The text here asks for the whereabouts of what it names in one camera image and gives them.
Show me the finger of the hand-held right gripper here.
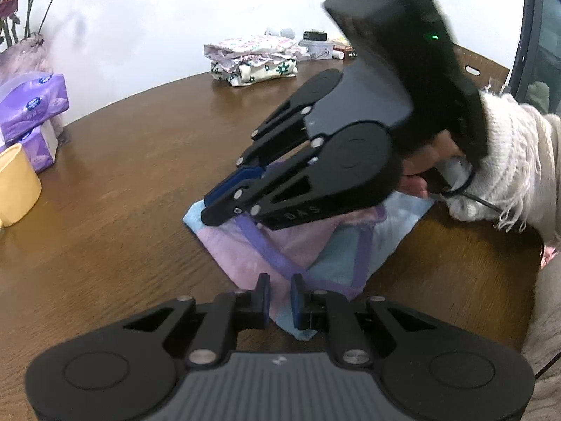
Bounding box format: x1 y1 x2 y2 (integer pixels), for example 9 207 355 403
201 140 387 232
204 70 343 207

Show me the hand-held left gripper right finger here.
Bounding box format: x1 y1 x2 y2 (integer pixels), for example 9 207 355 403
290 273 437 367

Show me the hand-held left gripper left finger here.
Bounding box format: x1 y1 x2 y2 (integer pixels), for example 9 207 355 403
124 273 270 367

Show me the pink blue purple-trimmed vest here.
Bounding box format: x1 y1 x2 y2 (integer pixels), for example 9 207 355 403
182 160 434 343

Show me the person's right hand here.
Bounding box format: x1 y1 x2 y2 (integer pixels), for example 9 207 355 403
399 132 465 199

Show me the dark red box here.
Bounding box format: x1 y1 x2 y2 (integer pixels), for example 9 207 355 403
333 37 360 60

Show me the cream flower-print folded garment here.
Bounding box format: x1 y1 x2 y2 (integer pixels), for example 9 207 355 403
210 59 299 87

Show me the lilac floral folded garment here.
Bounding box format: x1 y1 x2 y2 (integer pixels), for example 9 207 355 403
204 35 310 71

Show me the purple tissue pack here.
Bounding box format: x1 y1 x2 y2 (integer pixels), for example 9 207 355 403
18 125 60 174
0 72 71 143

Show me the yellow mug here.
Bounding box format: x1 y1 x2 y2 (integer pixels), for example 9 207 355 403
0 142 43 229

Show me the dried rose bouquet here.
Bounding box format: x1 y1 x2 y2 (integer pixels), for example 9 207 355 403
0 0 95 49

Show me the dark window frame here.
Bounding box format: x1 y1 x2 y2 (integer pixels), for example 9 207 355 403
511 0 561 115

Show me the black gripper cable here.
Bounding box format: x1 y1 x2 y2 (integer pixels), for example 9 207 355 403
440 171 500 212

